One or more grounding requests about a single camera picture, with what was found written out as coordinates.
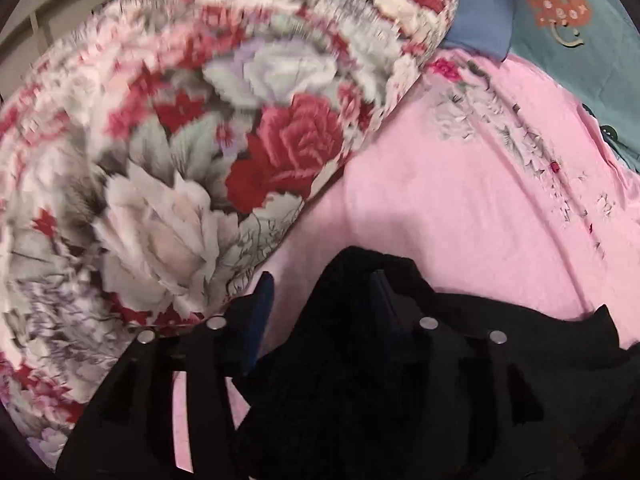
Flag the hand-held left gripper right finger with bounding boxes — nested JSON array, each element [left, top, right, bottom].
[[369, 269, 551, 480]]

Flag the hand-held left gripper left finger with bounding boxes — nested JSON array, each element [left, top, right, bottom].
[[55, 271, 275, 480]]

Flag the black pants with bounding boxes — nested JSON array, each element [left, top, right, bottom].
[[234, 246, 640, 480]]

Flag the pink bed sheet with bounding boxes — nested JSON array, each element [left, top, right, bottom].
[[167, 49, 640, 480]]

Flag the floral rose quilt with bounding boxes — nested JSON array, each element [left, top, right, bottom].
[[0, 0, 461, 472]]

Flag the teal heart-print sheet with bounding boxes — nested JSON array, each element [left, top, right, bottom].
[[506, 0, 640, 173]]

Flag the blue pillow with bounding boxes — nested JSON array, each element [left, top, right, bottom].
[[437, 0, 527, 61]]

